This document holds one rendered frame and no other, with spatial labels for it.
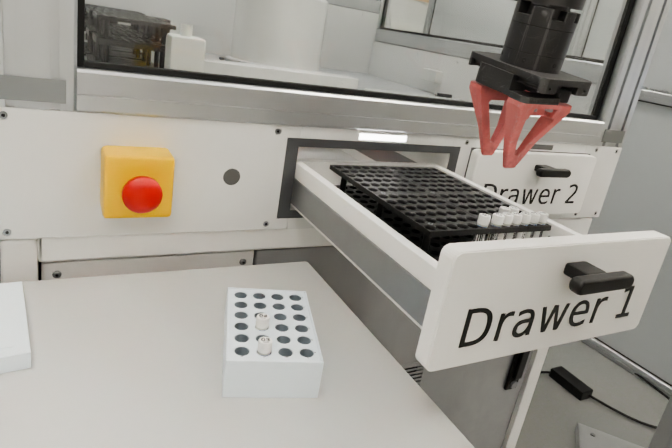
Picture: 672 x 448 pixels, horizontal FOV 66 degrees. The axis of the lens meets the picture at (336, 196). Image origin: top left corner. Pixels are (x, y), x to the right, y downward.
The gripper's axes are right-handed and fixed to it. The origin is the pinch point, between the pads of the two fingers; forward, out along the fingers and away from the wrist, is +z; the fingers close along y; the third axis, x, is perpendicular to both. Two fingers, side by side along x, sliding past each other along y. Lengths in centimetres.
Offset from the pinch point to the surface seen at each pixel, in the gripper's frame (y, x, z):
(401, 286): 5.2, -12.6, 11.0
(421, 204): -4.9, -4.1, 8.3
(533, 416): -34, 90, 107
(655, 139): -72, 155, 27
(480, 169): -19.6, 18.5, 11.2
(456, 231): 2.3, -5.0, 7.5
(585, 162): -19.6, 43.4, 10.6
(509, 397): -16, 45, 66
